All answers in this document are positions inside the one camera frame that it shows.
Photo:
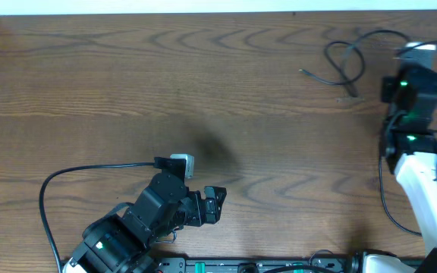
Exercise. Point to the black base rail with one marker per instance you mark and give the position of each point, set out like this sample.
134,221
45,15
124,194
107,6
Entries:
182,265

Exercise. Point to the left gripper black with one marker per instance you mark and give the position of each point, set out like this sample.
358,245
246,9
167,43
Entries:
202,208

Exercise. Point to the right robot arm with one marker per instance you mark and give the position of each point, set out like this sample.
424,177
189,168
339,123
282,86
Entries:
410,148

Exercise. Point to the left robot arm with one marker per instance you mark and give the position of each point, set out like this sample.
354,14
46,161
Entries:
117,243

